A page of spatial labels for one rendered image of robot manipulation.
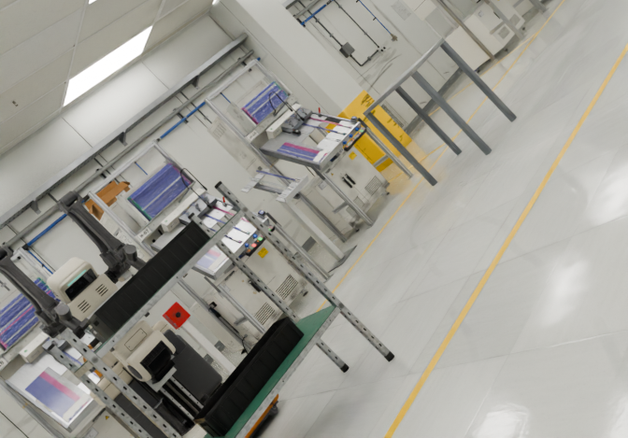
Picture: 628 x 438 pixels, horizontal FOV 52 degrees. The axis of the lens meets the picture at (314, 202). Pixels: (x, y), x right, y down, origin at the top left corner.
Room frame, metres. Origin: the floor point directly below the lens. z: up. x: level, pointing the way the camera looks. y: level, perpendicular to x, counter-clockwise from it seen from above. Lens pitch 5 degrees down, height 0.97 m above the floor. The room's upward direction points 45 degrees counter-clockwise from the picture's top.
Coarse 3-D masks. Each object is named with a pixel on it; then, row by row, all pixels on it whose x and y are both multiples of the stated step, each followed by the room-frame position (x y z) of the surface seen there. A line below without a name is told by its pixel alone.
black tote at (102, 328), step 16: (192, 224) 2.80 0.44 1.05; (176, 240) 2.74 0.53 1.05; (192, 240) 2.77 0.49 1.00; (160, 256) 2.69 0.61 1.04; (176, 256) 2.71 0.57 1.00; (192, 256) 2.74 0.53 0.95; (144, 272) 2.63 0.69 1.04; (160, 272) 2.66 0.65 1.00; (176, 272) 2.69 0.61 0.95; (128, 288) 2.58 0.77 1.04; (144, 288) 2.61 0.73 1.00; (160, 288) 2.63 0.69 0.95; (112, 304) 2.53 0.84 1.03; (128, 304) 2.55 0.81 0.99; (96, 320) 2.53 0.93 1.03; (112, 320) 2.50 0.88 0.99
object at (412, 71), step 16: (432, 48) 4.57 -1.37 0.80; (448, 48) 4.63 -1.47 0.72; (416, 64) 4.45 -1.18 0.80; (464, 64) 4.63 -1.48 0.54; (400, 80) 4.54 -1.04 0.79; (416, 80) 4.44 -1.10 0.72; (480, 80) 4.63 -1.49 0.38; (384, 96) 4.74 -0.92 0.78; (432, 96) 4.44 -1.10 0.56; (496, 96) 4.64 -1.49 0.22; (368, 112) 4.96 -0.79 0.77; (416, 112) 5.22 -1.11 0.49; (448, 112) 4.43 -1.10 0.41; (512, 112) 4.64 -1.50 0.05; (384, 128) 4.99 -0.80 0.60; (432, 128) 5.22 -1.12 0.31; (464, 128) 4.42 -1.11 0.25; (400, 144) 5.00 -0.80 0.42; (448, 144) 5.21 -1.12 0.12; (480, 144) 4.42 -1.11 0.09; (416, 160) 5.00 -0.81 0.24; (432, 176) 5.00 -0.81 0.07
